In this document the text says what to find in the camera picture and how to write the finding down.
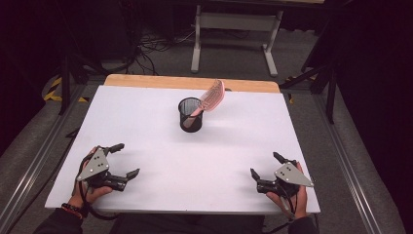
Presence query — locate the black metal stand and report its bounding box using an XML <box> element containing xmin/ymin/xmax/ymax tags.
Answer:
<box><xmin>280</xmin><ymin>61</ymin><xmax>339</xmax><ymax>125</ymax></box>
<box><xmin>57</xmin><ymin>53</ymin><xmax>110</xmax><ymax>116</ymax></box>

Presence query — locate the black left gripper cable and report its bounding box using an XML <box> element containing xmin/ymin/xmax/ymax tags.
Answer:
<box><xmin>77</xmin><ymin>155</ymin><xmax>120</xmax><ymax>222</ymax></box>

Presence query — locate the person's left hand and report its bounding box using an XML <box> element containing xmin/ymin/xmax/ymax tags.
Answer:
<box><xmin>67</xmin><ymin>145</ymin><xmax>114</xmax><ymax>209</ymax></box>

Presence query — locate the pink hairbrush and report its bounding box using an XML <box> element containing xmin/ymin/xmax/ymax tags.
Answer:
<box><xmin>182</xmin><ymin>79</ymin><xmax>226</xmax><ymax>130</ymax></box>

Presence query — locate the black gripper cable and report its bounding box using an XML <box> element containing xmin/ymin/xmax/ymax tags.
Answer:
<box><xmin>77</xmin><ymin>155</ymin><xmax>120</xmax><ymax>222</ymax></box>
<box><xmin>262</xmin><ymin>184</ymin><xmax>299</xmax><ymax>234</ymax></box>

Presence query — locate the bundle of black floor cables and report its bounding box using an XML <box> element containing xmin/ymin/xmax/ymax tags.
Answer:
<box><xmin>130</xmin><ymin>27</ymin><xmax>196</xmax><ymax>76</ymax></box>

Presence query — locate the dark beaded bracelet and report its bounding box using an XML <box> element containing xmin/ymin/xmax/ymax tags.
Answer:
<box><xmin>60</xmin><ymin>202</ymin><xmax>90</xmax><ymax>219</ymax></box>

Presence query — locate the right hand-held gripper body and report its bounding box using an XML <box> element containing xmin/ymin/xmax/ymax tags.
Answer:
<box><xmin>256</xmin><ymin>158</ymin><xmax>316</xmax><ymax>198</ymax></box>

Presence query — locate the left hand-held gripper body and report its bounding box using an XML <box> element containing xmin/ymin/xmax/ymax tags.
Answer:
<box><xmin>75</xmin><ymin>145</ymin><xmax>130</xmax><ymax>193</ymax></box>

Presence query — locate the yellow black hazard tape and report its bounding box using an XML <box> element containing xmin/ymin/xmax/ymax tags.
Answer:
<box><xmin>43</xmin><ymin>76</ymin><xmax>90</xmax><ymax>103</ymax></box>

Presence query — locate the white table cover board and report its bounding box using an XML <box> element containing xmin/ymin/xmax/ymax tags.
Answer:
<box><xmin>44</xmin><ymin>85</ymin><xmax>321</xmax><ymax>215</ymax></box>

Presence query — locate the person's dark lap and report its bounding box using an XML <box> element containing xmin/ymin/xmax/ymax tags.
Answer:
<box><xmin>109</xmin><ymin>214</ymin><xmax>267</xmax><ymax>234</ymax></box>

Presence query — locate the aluminium floor rail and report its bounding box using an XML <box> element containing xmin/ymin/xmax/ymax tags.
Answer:
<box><xmin>0</xmin><ymin>84</ymin><xmax>88</xmax><ymax>230</ymax></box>
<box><xmin>312</xmin><ymin>93</ymin><xmax>384</xmax><ymax>234</ymax></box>

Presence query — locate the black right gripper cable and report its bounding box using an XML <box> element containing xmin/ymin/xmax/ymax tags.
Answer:
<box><xmin>262</xmin><ymin>184</ymin><xmax>299</xmax><ymax>234</ymax></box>

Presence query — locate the grey metal desk frame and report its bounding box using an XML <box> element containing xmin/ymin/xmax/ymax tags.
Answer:
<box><xmin>190</xmin><ymin>0</ymin><xmax>325</xmax><ymax>78</ymax></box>

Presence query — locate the black mesh pen holder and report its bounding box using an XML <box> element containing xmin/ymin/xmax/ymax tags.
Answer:
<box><xmin>177</xmin><ymin>96</ymin><xmax>206</xmax><ymax>134</ymax></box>

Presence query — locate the person's right hand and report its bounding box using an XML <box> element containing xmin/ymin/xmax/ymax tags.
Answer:
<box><xmin>266</xmin><ymin>162</ymin><xmax>309</xmax><ymax>220</ymax></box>

